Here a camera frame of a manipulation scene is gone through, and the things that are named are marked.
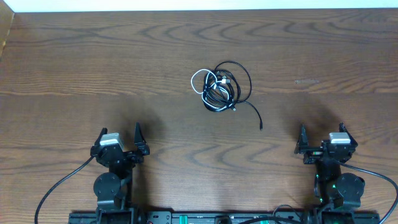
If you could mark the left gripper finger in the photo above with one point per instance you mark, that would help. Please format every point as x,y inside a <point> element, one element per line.
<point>102,132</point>
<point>140,142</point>

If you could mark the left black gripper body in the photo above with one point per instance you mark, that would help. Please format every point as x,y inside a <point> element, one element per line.
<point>133,159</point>

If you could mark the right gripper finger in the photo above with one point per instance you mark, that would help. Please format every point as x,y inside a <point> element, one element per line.
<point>302,144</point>
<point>343,129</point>

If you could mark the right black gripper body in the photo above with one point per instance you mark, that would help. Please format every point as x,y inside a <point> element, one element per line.
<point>313,155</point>

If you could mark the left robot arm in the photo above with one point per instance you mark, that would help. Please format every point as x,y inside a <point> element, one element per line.
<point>114,187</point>

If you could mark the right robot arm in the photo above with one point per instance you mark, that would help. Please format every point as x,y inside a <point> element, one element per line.
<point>339,193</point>

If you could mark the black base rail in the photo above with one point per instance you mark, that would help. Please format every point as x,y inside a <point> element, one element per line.
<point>165,217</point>

